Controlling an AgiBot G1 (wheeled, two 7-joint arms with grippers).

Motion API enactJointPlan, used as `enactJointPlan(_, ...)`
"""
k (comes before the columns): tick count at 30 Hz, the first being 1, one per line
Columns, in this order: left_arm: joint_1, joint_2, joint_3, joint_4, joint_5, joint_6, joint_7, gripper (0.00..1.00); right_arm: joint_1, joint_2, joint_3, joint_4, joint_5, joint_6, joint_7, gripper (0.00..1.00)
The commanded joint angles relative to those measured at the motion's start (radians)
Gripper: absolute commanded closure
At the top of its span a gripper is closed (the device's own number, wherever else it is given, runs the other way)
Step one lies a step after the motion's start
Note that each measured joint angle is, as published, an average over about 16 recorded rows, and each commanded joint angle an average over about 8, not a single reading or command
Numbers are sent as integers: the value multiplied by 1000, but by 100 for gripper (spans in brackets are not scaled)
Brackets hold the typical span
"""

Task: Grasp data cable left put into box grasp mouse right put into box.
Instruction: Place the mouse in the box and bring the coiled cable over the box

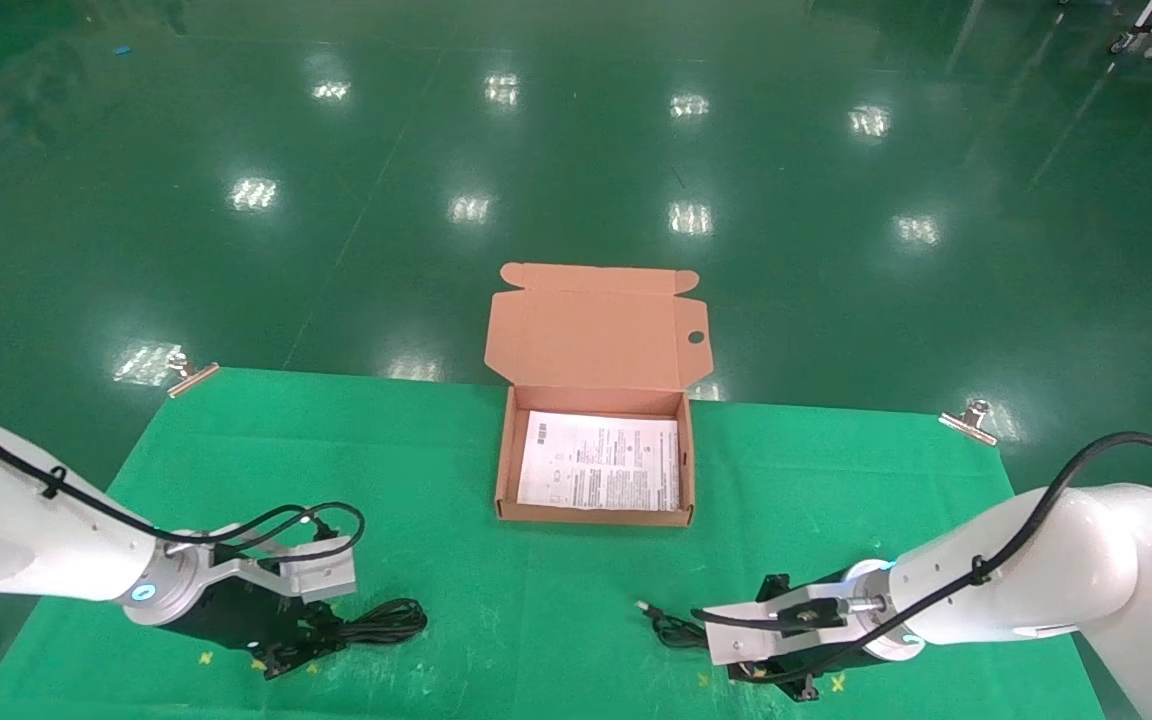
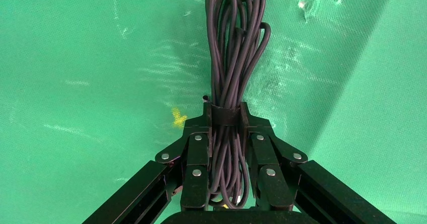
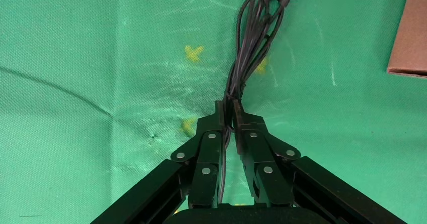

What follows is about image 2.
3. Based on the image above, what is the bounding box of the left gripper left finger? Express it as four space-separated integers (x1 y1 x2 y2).
155 102 214 210

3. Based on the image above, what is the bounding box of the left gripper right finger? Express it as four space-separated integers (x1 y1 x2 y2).
239 102 309 210

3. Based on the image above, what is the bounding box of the black data cable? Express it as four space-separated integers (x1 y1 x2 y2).
202 0 271 210

